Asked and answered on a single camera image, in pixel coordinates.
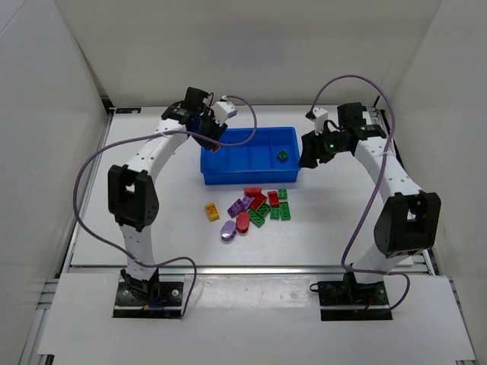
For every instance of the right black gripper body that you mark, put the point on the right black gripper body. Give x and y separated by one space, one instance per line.
316 145

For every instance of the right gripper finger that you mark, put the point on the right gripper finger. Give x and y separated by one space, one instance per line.
308 158
326 156

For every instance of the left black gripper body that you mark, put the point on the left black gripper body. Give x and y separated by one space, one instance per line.
208 132

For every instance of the green lego brick top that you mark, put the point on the green lego brick top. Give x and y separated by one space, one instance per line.
282 194

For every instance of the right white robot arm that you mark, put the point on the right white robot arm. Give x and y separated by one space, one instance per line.
409 218

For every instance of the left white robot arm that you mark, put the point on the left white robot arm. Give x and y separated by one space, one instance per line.
132 197

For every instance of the blue divided plastic bin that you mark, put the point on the blue divided plastic bin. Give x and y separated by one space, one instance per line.
255 162

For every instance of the green lego brick small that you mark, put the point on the green lego brick small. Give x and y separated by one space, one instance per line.
274 213

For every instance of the red long lego brick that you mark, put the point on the red long lego brick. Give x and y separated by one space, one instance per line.
257 201

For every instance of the red half-round lego brick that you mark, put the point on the red half-round lego brick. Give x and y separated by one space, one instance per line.
252 191

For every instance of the left blue table label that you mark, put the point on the left blue table label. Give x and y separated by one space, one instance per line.
128 110

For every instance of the green lego brick bottom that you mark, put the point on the green lego brick bottom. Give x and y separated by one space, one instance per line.
256 218

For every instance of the purple lego brick studs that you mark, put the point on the purple lego brick studs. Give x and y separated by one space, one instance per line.
237 207

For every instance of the red oval lego brick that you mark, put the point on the red oval lego brick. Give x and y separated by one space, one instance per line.
243 222

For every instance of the purple oval lego brick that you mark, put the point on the purple oval lego brick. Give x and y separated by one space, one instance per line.
228 231

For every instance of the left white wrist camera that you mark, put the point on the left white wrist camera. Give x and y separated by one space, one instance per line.
223 110

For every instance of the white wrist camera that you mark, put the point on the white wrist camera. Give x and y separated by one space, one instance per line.
318 116
223 110

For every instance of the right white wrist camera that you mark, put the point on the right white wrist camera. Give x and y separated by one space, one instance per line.
318 116

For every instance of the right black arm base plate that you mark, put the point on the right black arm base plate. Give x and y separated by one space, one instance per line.
341 301

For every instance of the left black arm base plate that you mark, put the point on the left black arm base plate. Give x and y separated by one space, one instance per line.
165 303

